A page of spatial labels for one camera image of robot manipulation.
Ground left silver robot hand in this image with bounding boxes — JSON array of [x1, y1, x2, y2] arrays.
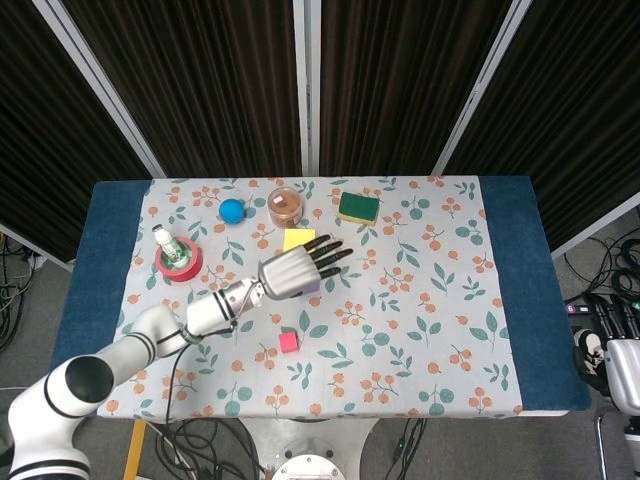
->
[[257, 233, 355, 301]]

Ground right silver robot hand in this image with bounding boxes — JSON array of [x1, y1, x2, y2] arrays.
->
[[574, 292, 640, 411]]

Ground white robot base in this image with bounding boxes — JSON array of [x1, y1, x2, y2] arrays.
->
[[238, 417, 382, 480]]

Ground large yellow cube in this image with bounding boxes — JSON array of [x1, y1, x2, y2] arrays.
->
[[282, 228, 317, 253]]

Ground clear jar brown contents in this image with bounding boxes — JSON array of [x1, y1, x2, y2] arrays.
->
[[267, 187, 305, 227]]

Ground blue ball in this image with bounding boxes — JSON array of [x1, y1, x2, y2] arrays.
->
[[218, 198, 247, 225]]

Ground green yellow sponge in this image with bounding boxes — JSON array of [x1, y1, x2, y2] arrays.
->
[[337, 191, 381, 225]]

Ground red tape roll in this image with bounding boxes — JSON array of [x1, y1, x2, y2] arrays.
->
[[154, 236, 205, 284]]

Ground small white drink bottle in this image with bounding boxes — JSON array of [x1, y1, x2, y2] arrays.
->
[[151, 224, 189, 269]]

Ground floral print tablecloth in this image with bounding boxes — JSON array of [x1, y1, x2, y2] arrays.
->
[[95, 175, 525, 419]]

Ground blue table cover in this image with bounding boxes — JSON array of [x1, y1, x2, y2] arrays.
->
[[49, 175, 591, 419]]

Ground dark folding screen panel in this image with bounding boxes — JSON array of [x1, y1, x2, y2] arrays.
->
[[312, 0, 514, 177], [0, 0, 154, 264], [432, 0, 640, 259], [32, 0, 314, 177]]

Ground black floor cable bundle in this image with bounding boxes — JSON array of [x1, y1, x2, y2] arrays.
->
[[152, 417, 269, 480], [0, 234, 71, 351], [564, 219, 640, 301]]

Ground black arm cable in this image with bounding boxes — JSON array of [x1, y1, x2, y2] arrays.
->
[[163, 319, 237, 424]]

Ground yellow post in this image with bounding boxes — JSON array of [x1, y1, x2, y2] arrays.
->
[[122, 418, 149, 480]]

